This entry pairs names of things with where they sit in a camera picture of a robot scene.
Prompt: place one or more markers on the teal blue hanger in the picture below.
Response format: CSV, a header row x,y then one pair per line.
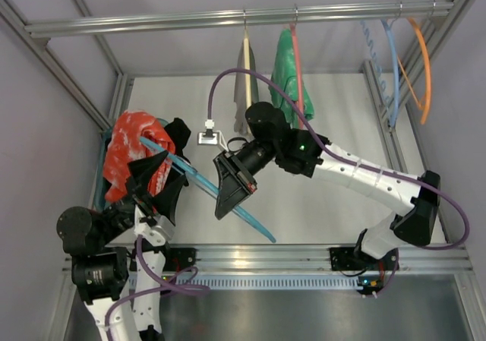
x,y
207,186

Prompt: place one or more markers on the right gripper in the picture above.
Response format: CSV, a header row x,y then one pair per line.
x,y
238,170

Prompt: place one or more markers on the aluminium hanging rail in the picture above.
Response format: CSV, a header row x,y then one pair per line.
x,y
92,26

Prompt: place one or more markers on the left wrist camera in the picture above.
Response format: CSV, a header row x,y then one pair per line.
x,y
155,228

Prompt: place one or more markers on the green patterned trousers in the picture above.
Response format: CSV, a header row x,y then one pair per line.
x,y
284,74

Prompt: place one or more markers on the light blue cable duct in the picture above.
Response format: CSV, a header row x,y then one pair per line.
x,y
283,282

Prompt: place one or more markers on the black clothes pile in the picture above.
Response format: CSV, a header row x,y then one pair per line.
x,y
179,133

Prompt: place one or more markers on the light blue spiral hanger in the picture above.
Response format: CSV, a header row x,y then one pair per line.
x,y
374,56

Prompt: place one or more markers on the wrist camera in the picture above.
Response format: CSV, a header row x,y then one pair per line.
x,y
211,137
155,228

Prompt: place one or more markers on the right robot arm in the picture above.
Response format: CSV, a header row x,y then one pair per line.
x,y
412,199

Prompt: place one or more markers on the beige wooden hanger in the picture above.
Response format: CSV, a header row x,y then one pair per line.
x,y
247,63

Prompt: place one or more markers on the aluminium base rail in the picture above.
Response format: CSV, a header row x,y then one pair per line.
x,y
315,259

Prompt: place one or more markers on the brown grey trousers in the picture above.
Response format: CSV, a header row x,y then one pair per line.
x,y
241,126

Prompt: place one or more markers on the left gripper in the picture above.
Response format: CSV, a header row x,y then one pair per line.
x,y
140,195

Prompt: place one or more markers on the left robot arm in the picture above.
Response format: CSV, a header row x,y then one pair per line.
x,y
118,254

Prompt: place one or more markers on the orange hanger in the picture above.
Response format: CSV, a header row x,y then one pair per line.
x,y
424,104

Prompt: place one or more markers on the pink hanger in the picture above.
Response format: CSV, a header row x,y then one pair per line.
x,y
292,27

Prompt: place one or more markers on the left aluminium frame post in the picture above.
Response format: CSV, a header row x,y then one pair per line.
x,y
85,66

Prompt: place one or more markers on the aluminium frame post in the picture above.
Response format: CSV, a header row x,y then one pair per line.
x,y
85,66
443,94

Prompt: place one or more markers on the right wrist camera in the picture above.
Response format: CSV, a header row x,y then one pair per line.
x,y
211,137

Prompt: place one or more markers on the teal laundry basket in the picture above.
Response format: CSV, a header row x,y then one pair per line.
x,y
101,184

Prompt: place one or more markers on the right aluminium frame post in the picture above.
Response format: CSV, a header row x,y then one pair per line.
x,y
443,94

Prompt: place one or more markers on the red white patterned trousers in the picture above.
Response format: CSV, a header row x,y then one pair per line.
x,y
125,147

